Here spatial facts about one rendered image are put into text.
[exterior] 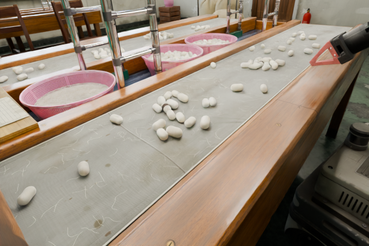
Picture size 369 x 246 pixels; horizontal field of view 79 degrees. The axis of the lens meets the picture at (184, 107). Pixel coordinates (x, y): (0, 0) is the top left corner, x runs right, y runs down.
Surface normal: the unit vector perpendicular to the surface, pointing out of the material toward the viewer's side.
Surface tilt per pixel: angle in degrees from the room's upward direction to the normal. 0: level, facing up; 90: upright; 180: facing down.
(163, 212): 0
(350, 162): 0
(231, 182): 0
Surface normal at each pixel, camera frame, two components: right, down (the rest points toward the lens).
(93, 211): -0.04, -0.87
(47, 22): 0.74, 0.30
